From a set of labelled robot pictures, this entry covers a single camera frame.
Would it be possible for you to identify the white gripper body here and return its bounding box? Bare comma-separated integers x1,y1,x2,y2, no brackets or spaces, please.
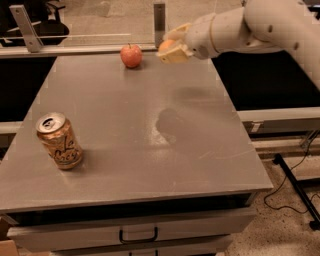
185,13,218,60

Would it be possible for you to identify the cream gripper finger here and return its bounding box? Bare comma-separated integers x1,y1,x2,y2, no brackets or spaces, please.
163,23,191,41
157,40,193,64

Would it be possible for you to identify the orange fruit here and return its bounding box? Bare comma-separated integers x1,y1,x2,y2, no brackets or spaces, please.
158,39,175,52

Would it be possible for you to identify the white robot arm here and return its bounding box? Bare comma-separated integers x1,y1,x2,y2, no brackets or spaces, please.
157,0,320,89

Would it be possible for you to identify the red apple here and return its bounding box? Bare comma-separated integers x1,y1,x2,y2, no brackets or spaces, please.
120,44,142,68

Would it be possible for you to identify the black office chair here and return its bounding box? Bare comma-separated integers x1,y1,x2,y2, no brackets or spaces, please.
0,0,69,47

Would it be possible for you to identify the orange LaCroix soda can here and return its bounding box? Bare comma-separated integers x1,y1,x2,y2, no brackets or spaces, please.
36,112,83,170

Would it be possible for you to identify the lower grey drawer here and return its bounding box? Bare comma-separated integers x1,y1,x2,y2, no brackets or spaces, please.
50,235,232,256

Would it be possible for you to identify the black stand leg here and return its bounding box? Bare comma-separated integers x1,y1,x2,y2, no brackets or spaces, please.
273,154,320,231

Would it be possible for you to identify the cardboard box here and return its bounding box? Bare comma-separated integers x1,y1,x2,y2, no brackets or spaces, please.
0,218,19,256

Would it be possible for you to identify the middle metal bracket post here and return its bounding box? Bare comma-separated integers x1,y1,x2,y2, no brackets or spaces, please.
153,3,166,48

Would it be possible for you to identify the metal bracket post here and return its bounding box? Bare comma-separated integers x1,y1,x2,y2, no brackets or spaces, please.
9,5,43,53
153,3,166,48

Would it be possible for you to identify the left metal bracket post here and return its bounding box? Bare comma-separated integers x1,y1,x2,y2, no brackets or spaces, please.
9,5,43,53

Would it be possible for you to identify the black floor cable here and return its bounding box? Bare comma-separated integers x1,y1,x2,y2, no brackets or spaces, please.
263,129,320,215

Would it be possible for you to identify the grey drawer with handle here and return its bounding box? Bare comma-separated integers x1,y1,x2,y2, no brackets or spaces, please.
8,207,256,252

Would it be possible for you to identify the black drawer handle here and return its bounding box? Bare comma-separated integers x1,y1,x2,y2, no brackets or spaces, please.
118,227,159,245

